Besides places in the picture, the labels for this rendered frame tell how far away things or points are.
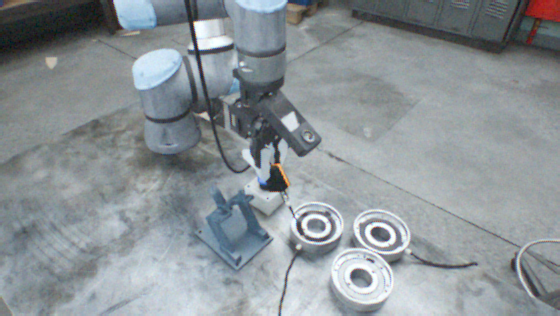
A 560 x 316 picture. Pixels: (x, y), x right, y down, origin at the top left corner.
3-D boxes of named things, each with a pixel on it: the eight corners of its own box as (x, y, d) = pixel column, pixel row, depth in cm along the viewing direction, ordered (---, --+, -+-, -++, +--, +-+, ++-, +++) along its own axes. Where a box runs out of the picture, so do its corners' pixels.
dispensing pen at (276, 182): (300, 230, 68) (263, 153, 64) (287, 228, 71) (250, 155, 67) (308, 223, 69) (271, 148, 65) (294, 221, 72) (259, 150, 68)
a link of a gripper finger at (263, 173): (248, 168, 70) (250, 129, 65) (270, 183, 67) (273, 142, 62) (237, 175, 68) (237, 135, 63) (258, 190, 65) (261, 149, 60)
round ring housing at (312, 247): (309, 207, 78) (310, 194, 75) (350, 232, 73) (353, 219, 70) (279, 237, 72) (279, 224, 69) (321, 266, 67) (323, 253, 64)
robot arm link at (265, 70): (296, 46, 53) (258, 64, 48) (295, 74, 56) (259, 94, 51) (261, 33, 57) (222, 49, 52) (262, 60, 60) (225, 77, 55)
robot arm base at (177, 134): (134, 138, 97) (124, 107, 91) (179, 115, 106) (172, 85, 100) (168, 161, 90) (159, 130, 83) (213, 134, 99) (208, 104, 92)
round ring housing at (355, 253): (375, 328, 58) (380, 316, 56) (318, 294, 63) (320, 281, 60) (397, 279, 65) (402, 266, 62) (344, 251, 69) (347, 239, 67)
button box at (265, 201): (288, 197, 80) (289, 182, 77) (268, 216, 76) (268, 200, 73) (262, 181, 84) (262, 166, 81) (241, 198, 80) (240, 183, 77)
